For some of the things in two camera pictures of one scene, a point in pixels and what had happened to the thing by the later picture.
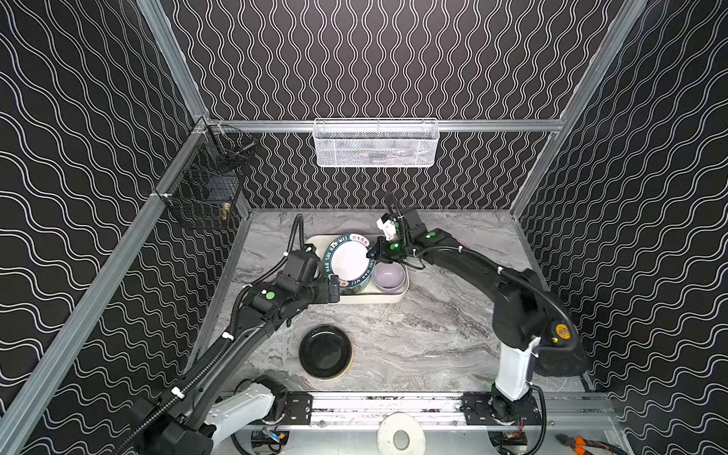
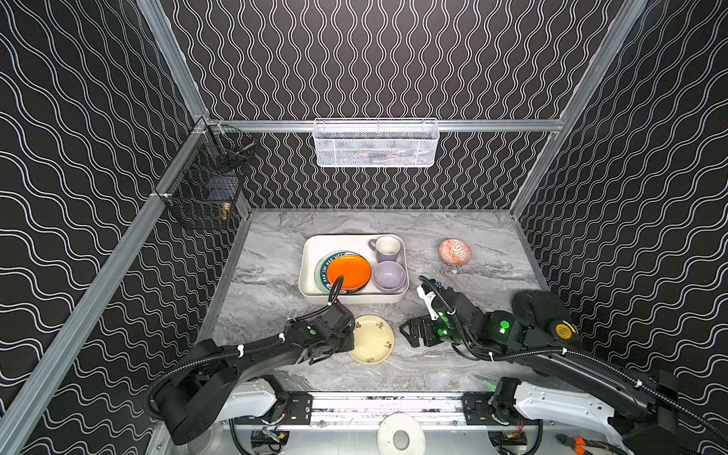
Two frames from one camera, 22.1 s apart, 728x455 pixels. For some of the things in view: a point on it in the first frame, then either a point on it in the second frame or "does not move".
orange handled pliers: (578, 445) does not move
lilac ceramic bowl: (389, 277) does not move
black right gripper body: (377, 249) -> (424, 330)
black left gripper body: (331, 289) -> (341, 331)
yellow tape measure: (563, 331) does not move
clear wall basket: (371, 142) does not move
